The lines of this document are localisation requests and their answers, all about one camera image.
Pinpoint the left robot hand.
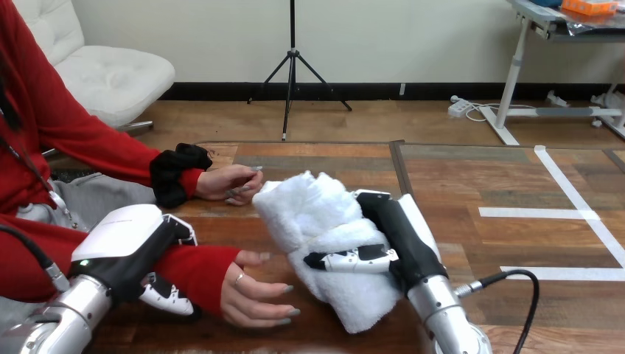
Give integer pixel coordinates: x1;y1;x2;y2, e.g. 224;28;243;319
69;204;202;319

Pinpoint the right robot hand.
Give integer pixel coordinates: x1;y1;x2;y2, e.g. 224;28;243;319
303;189;449;297

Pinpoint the tangle of cables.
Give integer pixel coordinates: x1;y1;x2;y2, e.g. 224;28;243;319
464;101;538;124

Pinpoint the foil sheet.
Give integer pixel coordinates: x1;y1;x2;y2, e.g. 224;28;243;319
561;7;625;36

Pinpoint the orange thing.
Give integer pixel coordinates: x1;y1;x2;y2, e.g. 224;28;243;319
560;0;620;16

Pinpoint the person's forearm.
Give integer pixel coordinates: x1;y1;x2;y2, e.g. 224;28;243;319
0;215;243;319
73;109;214;210

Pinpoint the white power strip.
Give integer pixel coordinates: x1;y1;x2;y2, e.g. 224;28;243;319
447;94;473;119

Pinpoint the white towel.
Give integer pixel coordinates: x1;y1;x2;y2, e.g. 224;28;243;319
251;170;407;336

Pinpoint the black cable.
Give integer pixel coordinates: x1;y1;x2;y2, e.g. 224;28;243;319
455;268;541;354
0;223;71;294

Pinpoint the white desk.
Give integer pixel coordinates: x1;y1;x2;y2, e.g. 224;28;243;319
478;0;625;147

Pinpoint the black tripod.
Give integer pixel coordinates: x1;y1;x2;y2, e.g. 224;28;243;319
246;0;353;142

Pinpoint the person's hand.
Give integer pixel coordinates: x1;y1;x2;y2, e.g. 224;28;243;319
195;164;265;207
220;251;301;328

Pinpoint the person's body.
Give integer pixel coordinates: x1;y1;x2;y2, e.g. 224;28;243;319
0;0;162;338

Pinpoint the white cushioned chair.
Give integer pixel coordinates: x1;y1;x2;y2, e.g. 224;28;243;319
12;0;176;139

